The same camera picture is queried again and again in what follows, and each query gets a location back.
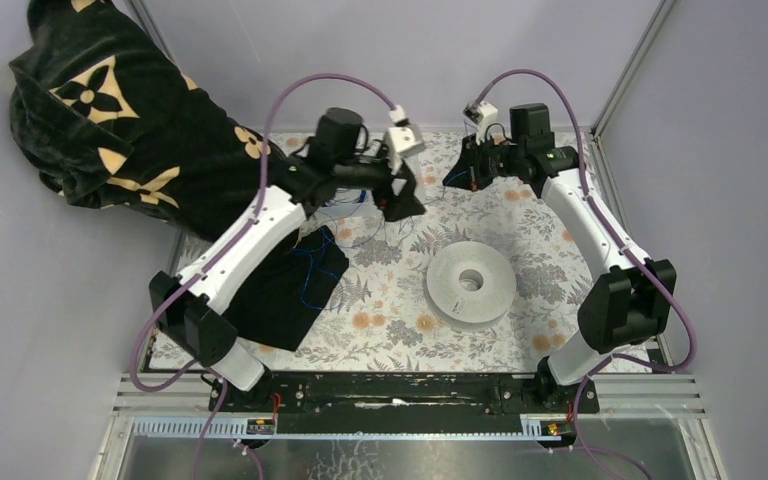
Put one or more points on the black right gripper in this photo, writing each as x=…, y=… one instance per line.
x=467, y=173

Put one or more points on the black folded cloth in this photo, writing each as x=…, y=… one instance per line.
x=281, y=299

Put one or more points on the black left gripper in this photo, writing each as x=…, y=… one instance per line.
x=402, y=200

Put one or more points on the coiled blue cable green tie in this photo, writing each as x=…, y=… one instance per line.
x=347, y=197

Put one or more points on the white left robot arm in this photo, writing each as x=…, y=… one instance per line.
x=192, y=303

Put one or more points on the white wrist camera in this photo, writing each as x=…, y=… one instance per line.
x=403, y=139
x=483, y=115

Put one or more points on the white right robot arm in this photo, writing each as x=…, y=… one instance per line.
x=627, y=304

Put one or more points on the aluminium frame rails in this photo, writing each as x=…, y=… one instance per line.
x=183, y=411

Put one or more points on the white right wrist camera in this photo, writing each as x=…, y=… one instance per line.
x=483, y=115

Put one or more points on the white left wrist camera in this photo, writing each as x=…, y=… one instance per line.
x=403, y=139

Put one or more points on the white perforated spool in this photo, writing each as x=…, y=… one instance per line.
x=470, y=286

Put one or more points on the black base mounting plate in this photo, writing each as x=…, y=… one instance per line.
x=333, y=403

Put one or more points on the black patterned plush blanket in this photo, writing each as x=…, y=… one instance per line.
x=108, y=120

